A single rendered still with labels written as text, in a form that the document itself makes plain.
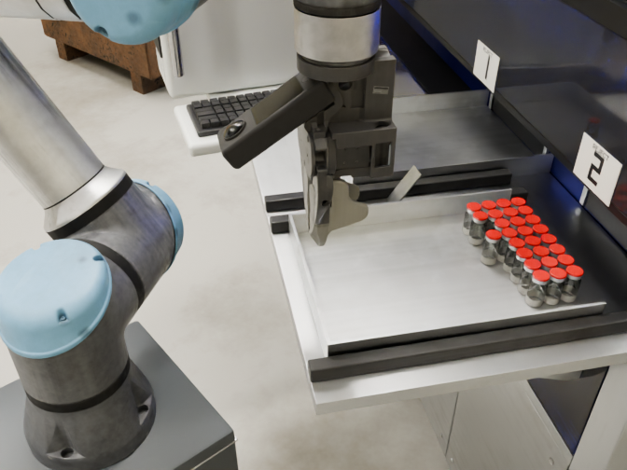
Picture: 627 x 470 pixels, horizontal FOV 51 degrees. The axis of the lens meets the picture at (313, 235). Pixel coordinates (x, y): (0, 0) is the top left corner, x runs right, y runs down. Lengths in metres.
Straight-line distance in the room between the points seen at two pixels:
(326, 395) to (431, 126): 0.66
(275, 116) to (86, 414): 0.39
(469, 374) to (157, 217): 0.41
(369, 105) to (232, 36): 0.94
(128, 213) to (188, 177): 2.02
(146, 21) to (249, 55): 1.11
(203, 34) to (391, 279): 0.82
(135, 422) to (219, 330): 1.27
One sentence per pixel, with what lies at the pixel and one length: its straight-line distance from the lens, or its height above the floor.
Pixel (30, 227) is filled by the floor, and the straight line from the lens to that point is 2.68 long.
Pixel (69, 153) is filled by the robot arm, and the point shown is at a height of 1.09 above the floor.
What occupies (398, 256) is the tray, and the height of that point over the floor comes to 0.88.
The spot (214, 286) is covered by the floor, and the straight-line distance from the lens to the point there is 2.21.
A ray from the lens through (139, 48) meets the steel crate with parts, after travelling 3.44.
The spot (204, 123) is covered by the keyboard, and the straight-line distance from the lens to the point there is 1.37.
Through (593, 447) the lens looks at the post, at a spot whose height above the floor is 0.66.
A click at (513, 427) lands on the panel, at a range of 1.26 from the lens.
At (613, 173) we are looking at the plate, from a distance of 0.87.
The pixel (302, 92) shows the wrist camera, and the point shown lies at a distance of 0.59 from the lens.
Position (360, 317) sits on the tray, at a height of 0.88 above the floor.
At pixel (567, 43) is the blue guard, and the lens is 0.95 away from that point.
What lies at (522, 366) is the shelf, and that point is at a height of 0.88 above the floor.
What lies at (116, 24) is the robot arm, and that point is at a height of 1.30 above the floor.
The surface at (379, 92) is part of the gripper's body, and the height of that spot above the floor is 1.19.
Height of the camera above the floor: 1.45
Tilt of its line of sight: 37 degrees down
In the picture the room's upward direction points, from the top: straight up
